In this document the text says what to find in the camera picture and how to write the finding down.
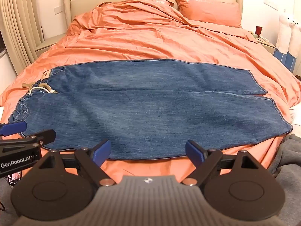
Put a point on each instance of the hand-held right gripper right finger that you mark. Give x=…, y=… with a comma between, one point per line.
x=194, y=151

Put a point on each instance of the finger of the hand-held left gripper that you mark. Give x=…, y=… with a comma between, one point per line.
x=14, y=127
x=44, y=136

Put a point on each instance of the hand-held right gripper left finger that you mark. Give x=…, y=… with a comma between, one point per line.
x=102, y=150

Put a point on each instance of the blue denim pants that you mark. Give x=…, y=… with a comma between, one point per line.
x=150, y=113

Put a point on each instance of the phone with lit screen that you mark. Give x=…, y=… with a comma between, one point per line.
x=15, y=177

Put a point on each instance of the beige nightstand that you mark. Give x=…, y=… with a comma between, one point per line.
x=50, y=42

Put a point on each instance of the grey cloth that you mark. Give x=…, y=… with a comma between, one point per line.
x=290, y=155

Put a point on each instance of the beige pleated curtain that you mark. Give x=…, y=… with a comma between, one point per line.
x=17, y=26

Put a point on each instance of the orange duvet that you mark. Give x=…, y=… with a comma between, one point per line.
x=150, y=40

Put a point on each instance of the white nightstand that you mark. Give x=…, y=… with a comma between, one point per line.
x=265, y=45

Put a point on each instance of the red box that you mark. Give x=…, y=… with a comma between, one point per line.
x=259, y=30

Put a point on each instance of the orange embroidered pillow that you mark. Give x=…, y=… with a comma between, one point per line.
x=208, y=8

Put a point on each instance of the white alpaca plush toy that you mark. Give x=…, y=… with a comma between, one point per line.
x=285, y=35
x=295, y=44

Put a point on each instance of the white wall switch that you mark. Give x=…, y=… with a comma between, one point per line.
x=58, y=10

